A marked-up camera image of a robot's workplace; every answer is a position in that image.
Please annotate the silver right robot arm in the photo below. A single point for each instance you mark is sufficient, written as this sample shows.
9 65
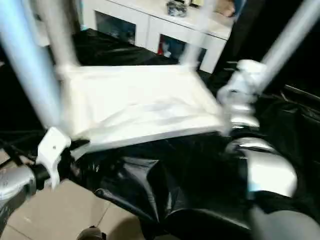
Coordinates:
270 170

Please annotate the black mat cover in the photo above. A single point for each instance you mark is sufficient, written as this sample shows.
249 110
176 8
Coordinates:
175 175

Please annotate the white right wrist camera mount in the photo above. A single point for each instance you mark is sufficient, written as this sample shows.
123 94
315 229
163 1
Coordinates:
247 75

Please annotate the black metal stand leg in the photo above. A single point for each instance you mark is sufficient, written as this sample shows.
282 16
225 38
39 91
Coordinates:
112 198

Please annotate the small white cup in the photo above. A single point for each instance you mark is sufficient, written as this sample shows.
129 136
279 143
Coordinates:
168 53

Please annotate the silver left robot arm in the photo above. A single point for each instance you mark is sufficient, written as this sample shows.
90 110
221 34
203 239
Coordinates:
15 182

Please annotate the white cabinet with glass doors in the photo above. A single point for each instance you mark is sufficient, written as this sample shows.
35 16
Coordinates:
150 27

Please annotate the grey item on cabinet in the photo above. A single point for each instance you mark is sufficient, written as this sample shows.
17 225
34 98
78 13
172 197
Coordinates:
177 8

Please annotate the white plastic table top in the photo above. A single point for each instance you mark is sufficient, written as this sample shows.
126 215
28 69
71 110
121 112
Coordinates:
137 100

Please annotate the long black pole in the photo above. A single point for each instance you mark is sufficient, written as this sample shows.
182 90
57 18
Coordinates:
302 90

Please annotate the tan plush toy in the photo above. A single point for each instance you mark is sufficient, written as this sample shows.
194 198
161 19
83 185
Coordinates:
226 8

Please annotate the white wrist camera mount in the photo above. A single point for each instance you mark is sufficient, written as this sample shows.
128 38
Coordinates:
247 75
52 147

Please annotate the red item in cabinet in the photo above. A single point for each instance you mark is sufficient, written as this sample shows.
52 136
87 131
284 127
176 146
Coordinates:
162 47

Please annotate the white plastic table leg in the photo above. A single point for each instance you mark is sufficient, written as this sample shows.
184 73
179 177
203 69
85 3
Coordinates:
197 37
287 45
61 37
30 62

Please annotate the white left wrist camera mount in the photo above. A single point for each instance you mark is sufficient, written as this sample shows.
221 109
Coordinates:
52 147

